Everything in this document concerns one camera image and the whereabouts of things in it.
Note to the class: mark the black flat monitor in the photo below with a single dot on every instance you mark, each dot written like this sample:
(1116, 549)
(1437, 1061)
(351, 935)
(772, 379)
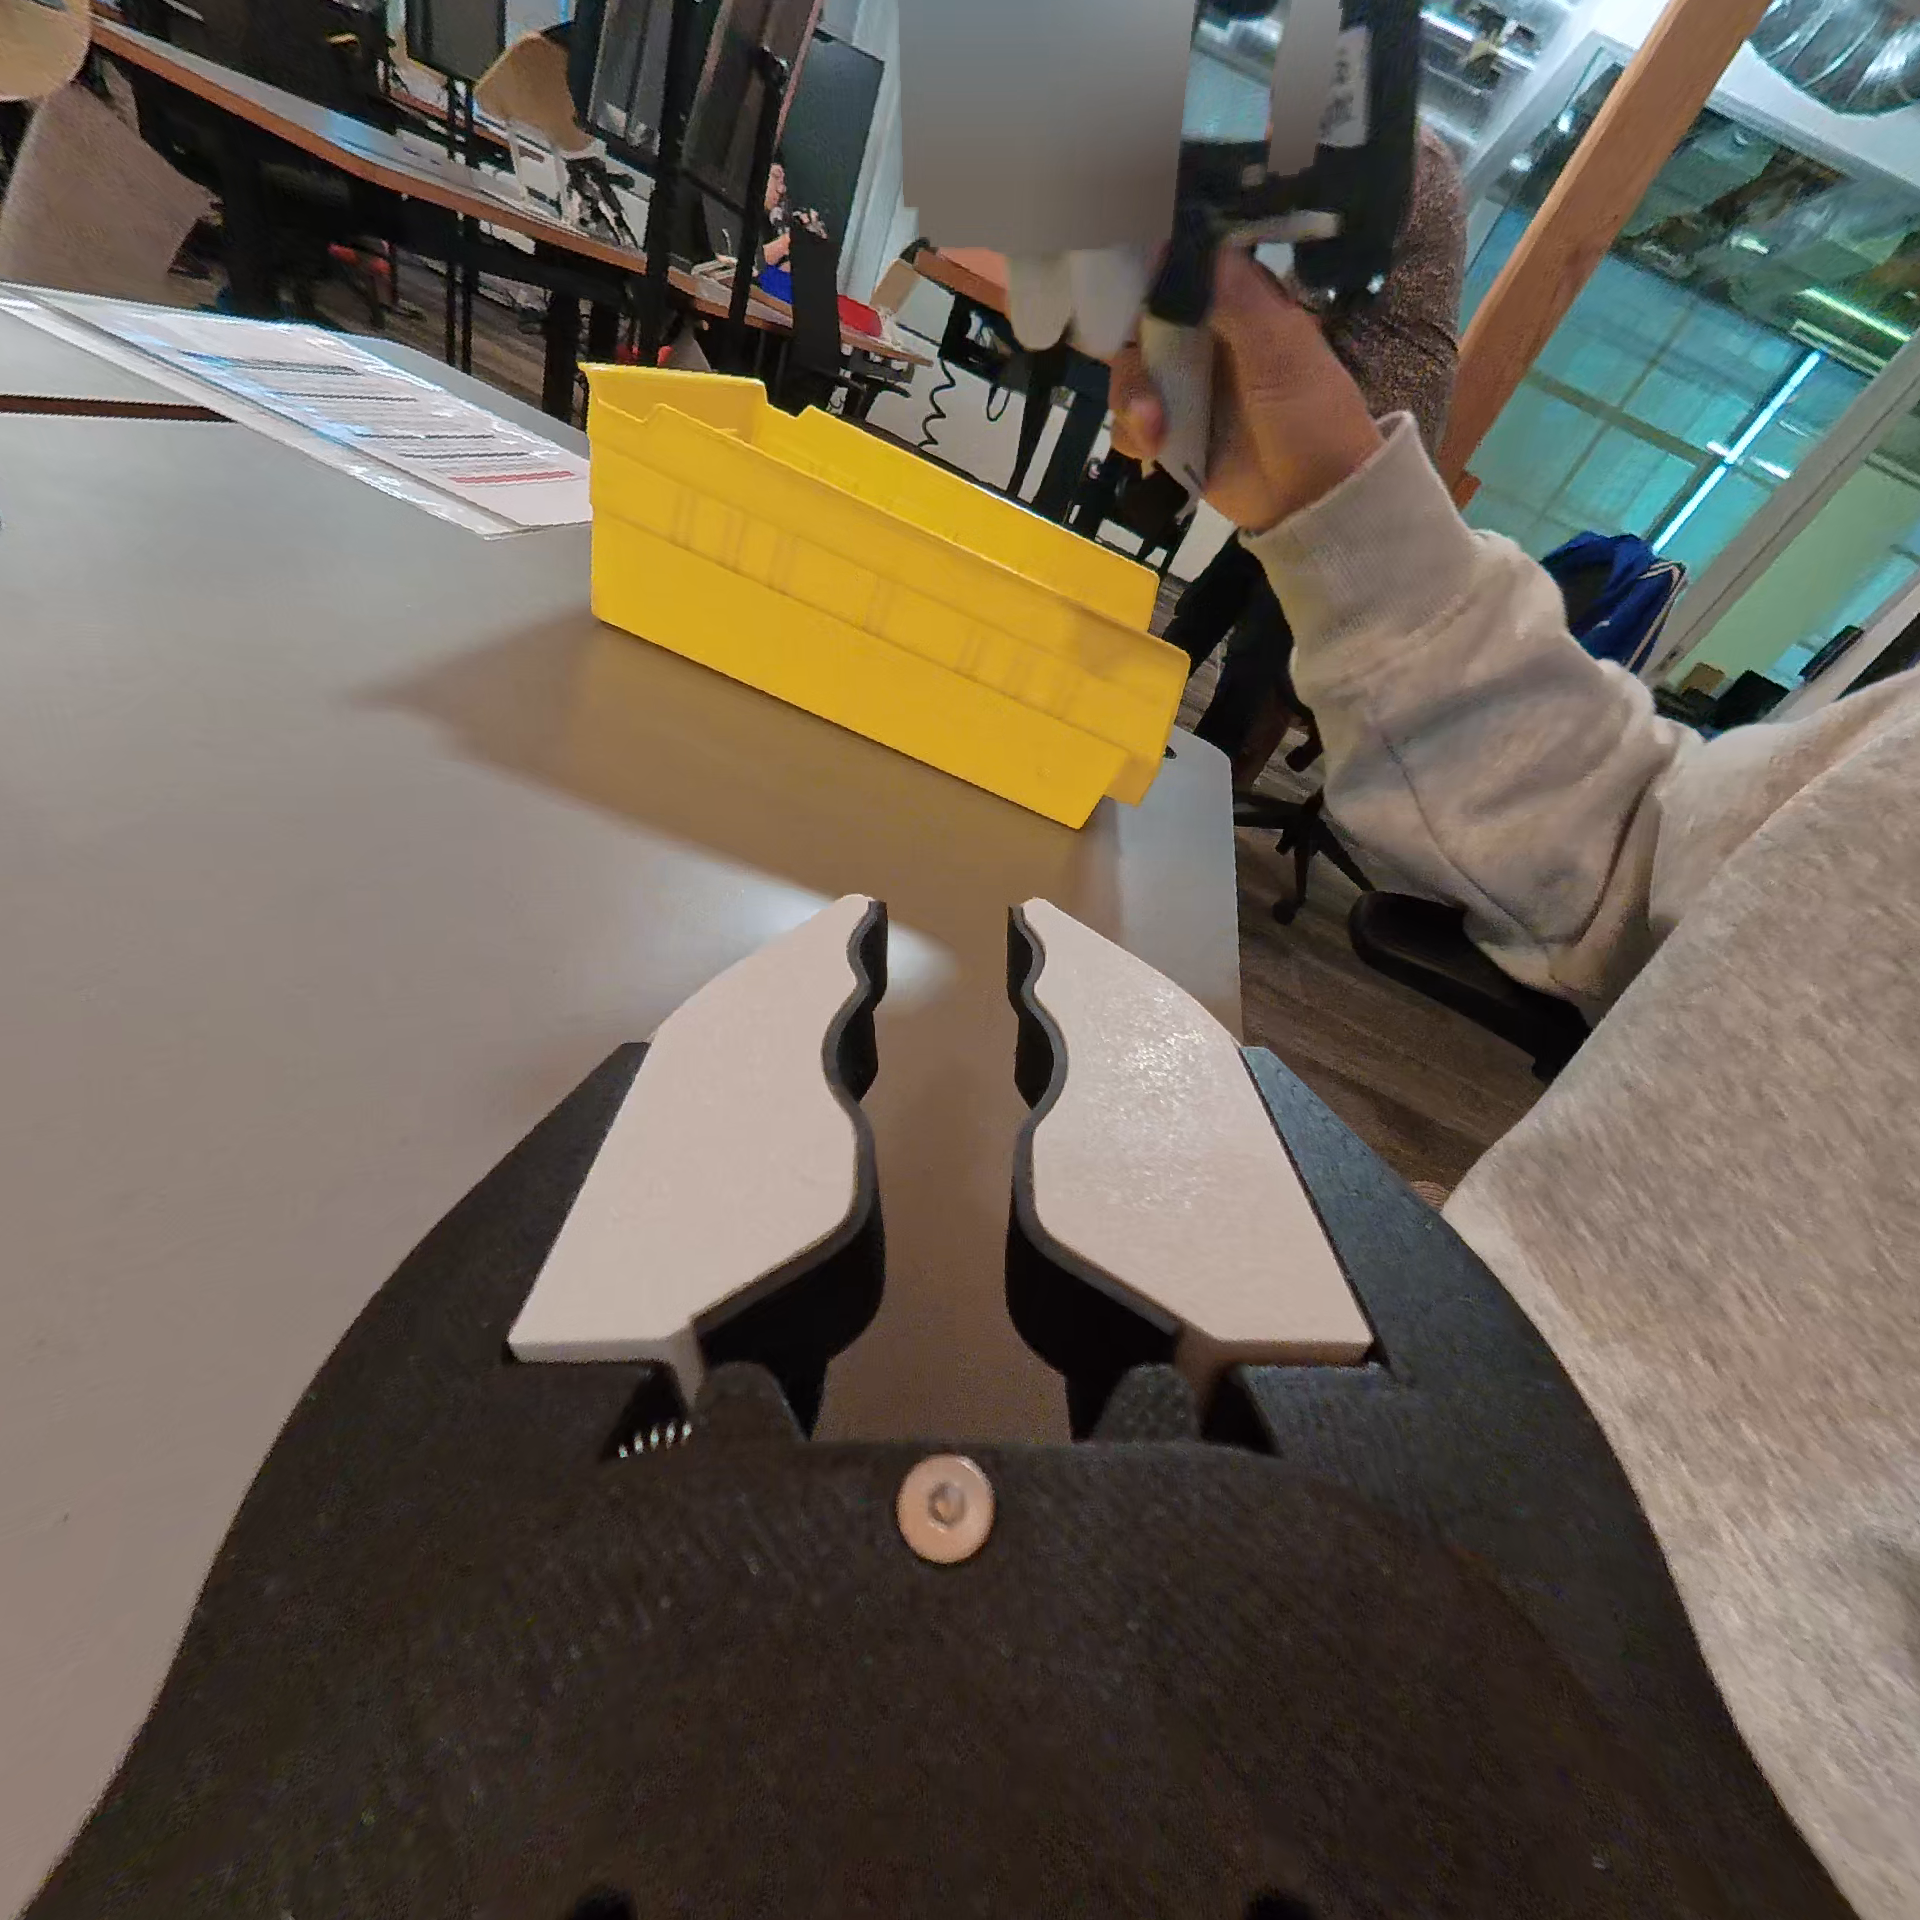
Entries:
(840, 135)

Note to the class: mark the grey desk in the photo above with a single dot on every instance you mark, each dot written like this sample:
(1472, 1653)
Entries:
(300, 901)

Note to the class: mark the wooden post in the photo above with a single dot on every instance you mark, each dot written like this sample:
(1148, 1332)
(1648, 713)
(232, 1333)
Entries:
(1588, 225)

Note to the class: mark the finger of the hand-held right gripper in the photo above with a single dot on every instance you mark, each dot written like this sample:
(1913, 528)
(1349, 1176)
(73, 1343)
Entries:
(1042, 301)
(1119, 301)

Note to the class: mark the laminated instruction sheet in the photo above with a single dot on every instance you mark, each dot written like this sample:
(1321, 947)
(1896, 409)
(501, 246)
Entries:
(375, 412)

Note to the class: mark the blue jacket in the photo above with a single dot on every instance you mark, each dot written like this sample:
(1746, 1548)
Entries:
(1611, 600)

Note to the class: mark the long brown-edged desk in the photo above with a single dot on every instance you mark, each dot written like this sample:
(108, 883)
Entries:
(375, 142)

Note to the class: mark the divided yellow plastic bin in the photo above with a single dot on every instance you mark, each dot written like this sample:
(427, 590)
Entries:
(840, 600)

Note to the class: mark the grey cardboard sheet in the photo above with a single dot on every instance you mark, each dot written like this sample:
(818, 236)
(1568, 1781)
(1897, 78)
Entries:
(89, 212)

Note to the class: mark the standing desk with bag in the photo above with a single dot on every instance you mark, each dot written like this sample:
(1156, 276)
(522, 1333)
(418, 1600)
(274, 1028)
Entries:
(960, 277)

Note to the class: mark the person's grey sweatshirt torso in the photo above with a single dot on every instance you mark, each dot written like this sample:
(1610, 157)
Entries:
(1724, 1276)

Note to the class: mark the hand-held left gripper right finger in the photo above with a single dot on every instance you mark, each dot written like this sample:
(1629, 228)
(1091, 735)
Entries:
(1185, 1184)

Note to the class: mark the person's right forearm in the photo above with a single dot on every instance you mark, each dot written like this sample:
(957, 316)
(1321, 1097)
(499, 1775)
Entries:
(1471, 720)

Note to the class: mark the tan document holder board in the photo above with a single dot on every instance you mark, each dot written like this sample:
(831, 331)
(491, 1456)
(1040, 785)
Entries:
(36, 44)

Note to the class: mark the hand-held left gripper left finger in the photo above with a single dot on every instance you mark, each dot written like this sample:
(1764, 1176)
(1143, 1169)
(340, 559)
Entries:
(705, 1184)

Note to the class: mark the person's right hand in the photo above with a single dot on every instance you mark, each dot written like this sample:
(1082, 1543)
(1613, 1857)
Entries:
(1289, 405)

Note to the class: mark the silver ventilation duct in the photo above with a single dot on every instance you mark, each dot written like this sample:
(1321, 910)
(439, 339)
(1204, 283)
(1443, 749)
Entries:
(1844, 44)

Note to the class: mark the tall dark monitor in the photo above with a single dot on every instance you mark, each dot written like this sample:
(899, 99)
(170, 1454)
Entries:
(639, 68)
(744, 105)

